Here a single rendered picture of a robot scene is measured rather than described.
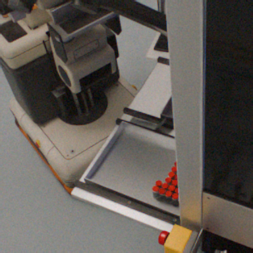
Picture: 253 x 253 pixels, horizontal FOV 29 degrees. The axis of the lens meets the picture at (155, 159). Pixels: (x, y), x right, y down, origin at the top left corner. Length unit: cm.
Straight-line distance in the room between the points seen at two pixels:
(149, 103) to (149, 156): 24
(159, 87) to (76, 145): 79
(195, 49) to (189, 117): 18
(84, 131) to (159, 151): 95
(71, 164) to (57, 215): 33
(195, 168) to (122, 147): 61
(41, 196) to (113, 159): 112
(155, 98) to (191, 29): 101
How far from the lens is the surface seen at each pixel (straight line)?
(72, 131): 254
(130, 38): 342
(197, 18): 77
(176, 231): 130
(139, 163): 161
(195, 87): 88
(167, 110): 173
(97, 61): 210
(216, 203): 117
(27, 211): 267
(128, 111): 173
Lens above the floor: 218
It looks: 54 degrees down
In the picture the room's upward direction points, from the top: 7 degrees counter-clockwise
